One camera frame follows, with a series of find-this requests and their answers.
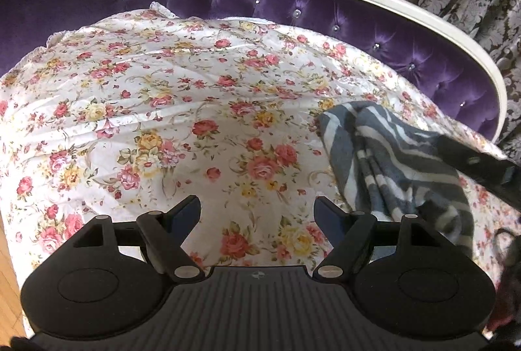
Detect floral bed sheet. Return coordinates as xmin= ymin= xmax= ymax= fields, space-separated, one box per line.
xmin=0 ymin=2 xmax=521 ymax=337

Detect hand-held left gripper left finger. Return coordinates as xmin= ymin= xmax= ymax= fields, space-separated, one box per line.
xmin=71 ymin=194 xmax=206 ymax=283

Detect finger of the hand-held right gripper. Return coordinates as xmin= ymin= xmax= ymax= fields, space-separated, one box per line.
xmin=437 ymin=132 xmax=521 ymax=189

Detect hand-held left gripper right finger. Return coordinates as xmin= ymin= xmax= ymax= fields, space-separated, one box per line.
xmin=313 ymin=195 xmax=448 ymax=282

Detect dark cloth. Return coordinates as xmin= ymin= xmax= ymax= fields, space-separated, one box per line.
xmin=486 ymin=227 xmax=521 ymax=340

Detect grey white striped cardigan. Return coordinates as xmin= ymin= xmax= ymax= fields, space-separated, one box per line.
xmin=317 ymin=100 xmax=475 ymax=263

